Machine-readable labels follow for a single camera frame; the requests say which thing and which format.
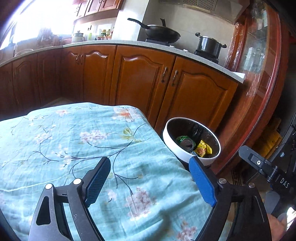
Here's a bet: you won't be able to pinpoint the black stock pot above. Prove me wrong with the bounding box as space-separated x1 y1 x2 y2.
194 32 227 59

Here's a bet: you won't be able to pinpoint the yellow carton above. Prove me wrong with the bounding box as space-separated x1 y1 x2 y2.
194 140 212 157

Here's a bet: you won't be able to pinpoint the teal floral tablecloth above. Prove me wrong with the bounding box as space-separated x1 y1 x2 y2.
1 103 211 240

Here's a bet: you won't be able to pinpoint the person's right hand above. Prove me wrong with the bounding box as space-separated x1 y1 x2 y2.
267 207 295 241

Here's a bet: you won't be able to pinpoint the wooden kitchen cabinets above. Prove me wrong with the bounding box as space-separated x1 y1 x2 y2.
1 45 238 132

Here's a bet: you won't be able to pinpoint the range hood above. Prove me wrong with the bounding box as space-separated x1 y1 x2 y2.
159 0 250 23

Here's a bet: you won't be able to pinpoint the black white-rimmed trash bin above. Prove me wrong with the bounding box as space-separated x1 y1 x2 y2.
163 117 221 166

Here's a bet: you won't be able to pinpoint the grey kitchen countertop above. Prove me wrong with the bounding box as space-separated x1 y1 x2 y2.
1 40 245 84

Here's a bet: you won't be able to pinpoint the metal pot on counter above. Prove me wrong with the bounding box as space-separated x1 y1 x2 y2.
71 31 84 43

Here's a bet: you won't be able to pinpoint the upper wooden wall cabinets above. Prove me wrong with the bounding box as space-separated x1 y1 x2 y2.
73 0 124 24

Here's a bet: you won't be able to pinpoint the black wok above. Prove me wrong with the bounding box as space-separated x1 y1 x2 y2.
127 18 181 44

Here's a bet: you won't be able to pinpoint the crushed green can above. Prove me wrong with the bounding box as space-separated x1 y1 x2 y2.
176 136 196 153

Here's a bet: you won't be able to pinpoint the glass display cabinet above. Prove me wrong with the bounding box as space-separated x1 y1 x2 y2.
211 1 290 174

